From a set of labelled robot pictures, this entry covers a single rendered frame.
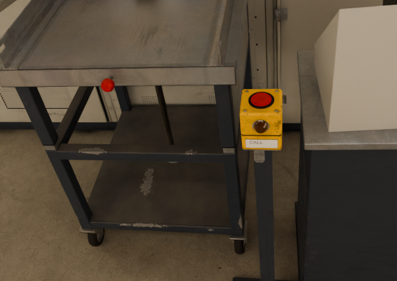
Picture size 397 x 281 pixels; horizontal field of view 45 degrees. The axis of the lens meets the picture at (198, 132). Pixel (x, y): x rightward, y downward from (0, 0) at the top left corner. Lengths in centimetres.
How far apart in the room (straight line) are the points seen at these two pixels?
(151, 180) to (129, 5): 68
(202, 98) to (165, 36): 85
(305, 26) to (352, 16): 92
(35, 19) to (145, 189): 72
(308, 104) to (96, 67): 52
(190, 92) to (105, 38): 83
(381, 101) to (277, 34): 86
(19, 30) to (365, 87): 89
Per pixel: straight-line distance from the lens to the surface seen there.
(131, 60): 121
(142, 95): 214
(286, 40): 187
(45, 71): 127
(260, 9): 183
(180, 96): 210
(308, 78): 124
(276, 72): 198
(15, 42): 137
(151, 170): 185
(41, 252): 197
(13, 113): 245
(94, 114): 227
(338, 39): 95
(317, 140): 107
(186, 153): 138
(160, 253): 182
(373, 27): 95
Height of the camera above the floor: 150
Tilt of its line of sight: 43 degrees down
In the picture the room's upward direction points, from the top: 9 degrees counter-clockwise
